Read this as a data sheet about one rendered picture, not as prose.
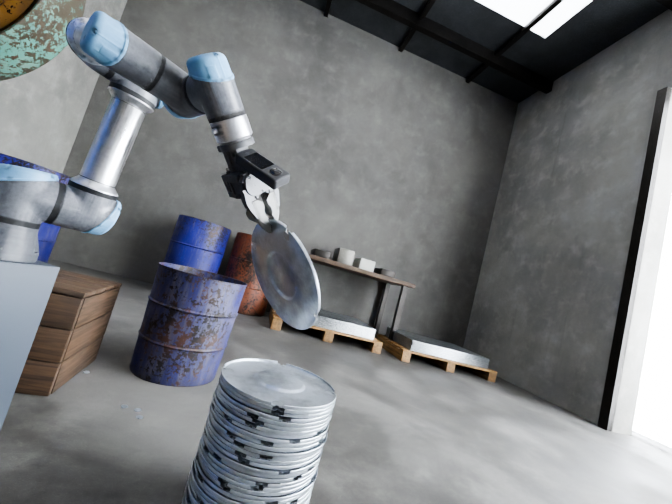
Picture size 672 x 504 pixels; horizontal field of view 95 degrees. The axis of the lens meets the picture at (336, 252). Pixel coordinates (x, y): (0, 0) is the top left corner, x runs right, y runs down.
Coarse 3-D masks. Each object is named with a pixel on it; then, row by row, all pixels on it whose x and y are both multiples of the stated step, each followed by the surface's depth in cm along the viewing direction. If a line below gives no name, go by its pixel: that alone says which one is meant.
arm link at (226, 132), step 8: (224, 120) 65; (232, 120) 59; (240, 120) 60; (248, 120) 63; (216, 128) 60; (224, 128) 60; (232, 128) 60; (240, 128) 61; (248, 128) 62; (216, 136) 61; (224, 136) 60; (232, 136) 60; (240, 136) 61; (248, 136) 63; (224, 144) 62
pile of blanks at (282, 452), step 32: (224, 384) 68; (224, 416) 65; (256, 416) 64; (288, 416) 64; (320, 416) 70; (224, 448) 65; (256, 448) 63; (288, 448) 65; (320, 448) 71; (192, 480) 67; (224, 480) 63; (256, 480) 62; (288, 480) 64
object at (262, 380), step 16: (224, 368) 76; (240, 368) 79; (256, 368) 82; (272, 368) 85; (288, 368) 89; (240, 384) 69; (256, 384) 71; (272, 384) 72; (288, 384) 75; (304, 384) 80; (320, 384) 83; (256, 400) 63; (272, 400) 65; (288, 400) 67; (304, 400) 70; (320, 400) 72
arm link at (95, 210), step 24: (120, 96) 84; (144, 96) 86; (120, 120) 85; (96, 144) 85; (120, 144) 87; (96, 168) 85; (120, 168) 90; (72, 192) 83; (96, 192) 85; (72, 216) 83; (96, 216) 87
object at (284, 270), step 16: (272, 224) 71; (256, 240) 80; (272, 240) 74; (256, 256) 83; (272, 256) 78; (288, 256) 70; (304, 256) 65; (256, 272) 87; (272, 272) 81; (288, 272) 74; (304, 272) 67; (272, 288) 82; (288, 288) 77; (304, 288) 69; (272, 304) 85; (288, 304) 78; (304, 304) 72; (320, 304) 68; (288, 320) 81; (304, 320) 74
